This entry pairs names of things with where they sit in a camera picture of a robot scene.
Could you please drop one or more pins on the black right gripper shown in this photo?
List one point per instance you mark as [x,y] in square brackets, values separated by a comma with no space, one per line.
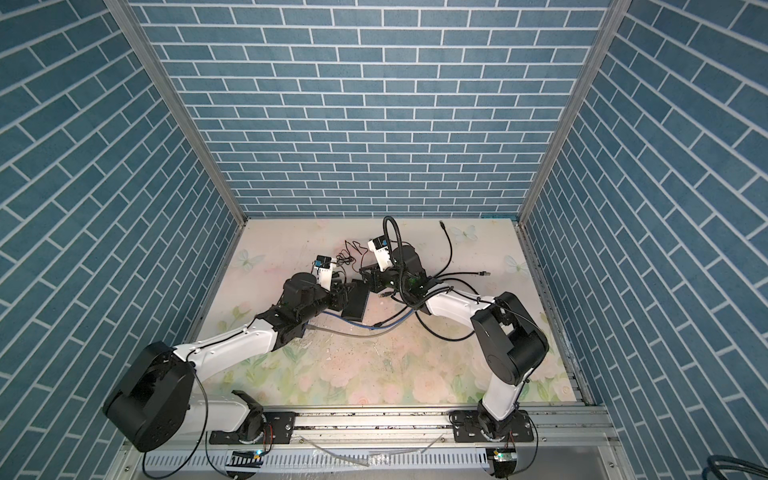
[375,279]

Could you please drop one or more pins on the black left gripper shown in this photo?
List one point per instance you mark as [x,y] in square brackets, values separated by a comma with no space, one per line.
[338,296]

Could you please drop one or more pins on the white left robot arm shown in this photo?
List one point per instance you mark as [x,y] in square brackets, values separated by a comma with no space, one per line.
[161,394]

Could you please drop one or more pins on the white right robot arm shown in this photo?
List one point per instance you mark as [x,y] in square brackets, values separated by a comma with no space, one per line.
[511,342]

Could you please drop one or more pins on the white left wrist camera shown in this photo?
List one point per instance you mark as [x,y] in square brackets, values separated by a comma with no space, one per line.
[323,268]

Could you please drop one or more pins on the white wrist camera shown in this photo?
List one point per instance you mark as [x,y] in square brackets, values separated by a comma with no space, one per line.
[380,247]
[323,268]

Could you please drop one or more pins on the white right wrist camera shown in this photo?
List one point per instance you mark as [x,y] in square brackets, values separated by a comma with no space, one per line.
[380,247]

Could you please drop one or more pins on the black network switch centre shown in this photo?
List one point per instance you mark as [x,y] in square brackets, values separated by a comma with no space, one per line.
[356,301]

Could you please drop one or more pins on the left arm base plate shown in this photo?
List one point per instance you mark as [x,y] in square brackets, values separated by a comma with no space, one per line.
[267,428]

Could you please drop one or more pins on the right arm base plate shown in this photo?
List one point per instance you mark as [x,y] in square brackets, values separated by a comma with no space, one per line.
[474,426]

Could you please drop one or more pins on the aluminium front rail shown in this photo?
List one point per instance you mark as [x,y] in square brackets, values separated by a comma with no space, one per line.
[564,425]

